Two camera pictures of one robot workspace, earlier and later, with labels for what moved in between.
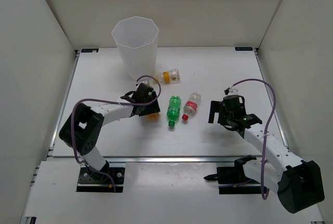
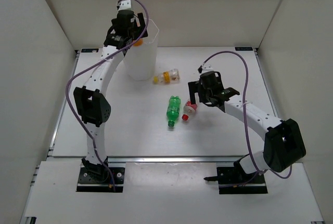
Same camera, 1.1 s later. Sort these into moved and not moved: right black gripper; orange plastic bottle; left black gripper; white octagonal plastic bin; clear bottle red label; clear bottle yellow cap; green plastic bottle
Moved: right black gripper; orange plastic bottle; left black gripper
Not moved: clear bottle red label; white octagonal plastic bin; green plastic bottle; clear bottle yellow cap
